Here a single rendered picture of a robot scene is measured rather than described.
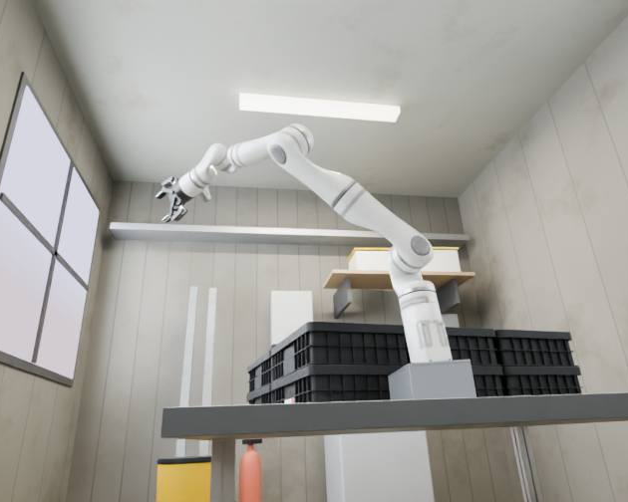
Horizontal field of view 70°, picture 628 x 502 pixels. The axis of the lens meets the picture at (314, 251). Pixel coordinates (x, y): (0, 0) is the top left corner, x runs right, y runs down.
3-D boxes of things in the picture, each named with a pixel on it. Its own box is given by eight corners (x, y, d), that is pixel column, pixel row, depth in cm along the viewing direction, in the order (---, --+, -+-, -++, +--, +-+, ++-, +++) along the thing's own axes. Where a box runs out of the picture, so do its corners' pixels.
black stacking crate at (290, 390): (421, 412, 117) (415, 365, 122) (311, 415, 107) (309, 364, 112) (357, 419, 152) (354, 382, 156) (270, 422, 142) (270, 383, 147)
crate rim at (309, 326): (411, 334, 125) (410, 325, 126) (308, 330, 115) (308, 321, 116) (352, 358, 160) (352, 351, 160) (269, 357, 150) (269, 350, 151)
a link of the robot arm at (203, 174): (184, 177, 140) (206, 191, 146) (217, 150, 133) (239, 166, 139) (185, 162, 145) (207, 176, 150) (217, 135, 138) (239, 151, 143)
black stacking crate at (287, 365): (414, 369, 121) (409, 327, 126) (310, 369, 112) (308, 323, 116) (354, 385, 156) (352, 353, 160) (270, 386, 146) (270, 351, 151)
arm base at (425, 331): (459, 361, 101) (443, 290, 108) (421, 364, 99) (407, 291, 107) (442, 370, 109) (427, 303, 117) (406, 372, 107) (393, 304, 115)
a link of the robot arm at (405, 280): (381, 247, 121) (392, 308, 114) (398, 230, 113) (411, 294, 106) (411, 249, 124) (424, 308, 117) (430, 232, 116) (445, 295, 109)
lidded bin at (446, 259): (446, 286, 422) (442, 262, 431) (465, 273, 389) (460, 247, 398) (401, 285, 414) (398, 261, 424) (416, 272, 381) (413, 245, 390)
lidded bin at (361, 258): (390, 285, 411) (387, 262, 419) (403, 272, 381) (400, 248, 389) (347, 284, 404) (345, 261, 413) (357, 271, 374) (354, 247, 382)
